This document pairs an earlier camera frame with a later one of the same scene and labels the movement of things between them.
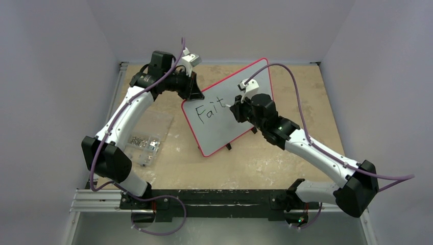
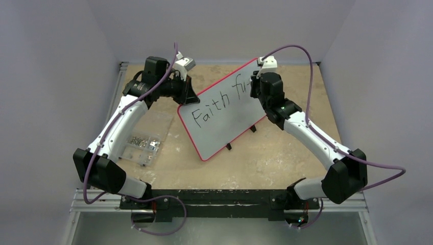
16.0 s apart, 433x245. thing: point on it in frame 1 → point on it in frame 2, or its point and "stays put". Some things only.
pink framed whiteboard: (211, 119) stays put
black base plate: (216, 203) stays put
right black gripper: (241, 112) → (256, 90)
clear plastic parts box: (149, 128) stays put
